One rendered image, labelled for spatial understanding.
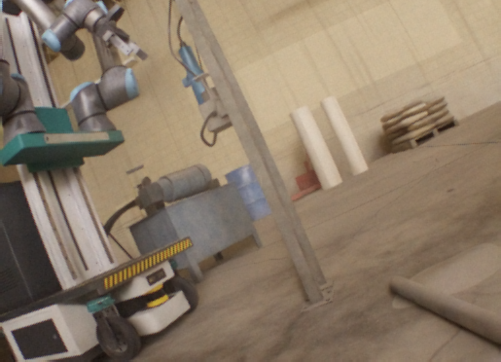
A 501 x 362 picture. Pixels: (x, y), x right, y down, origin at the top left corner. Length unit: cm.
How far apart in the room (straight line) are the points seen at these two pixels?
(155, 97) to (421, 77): 606
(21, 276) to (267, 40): 813
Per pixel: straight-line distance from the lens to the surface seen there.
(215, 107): 127
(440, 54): 919
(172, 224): 264
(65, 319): 151
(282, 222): 117
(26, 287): 173
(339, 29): 909
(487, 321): 67
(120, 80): 193
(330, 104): 675
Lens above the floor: 36
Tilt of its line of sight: 3 degrees up
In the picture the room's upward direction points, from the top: 24 degrees counter-clockwise
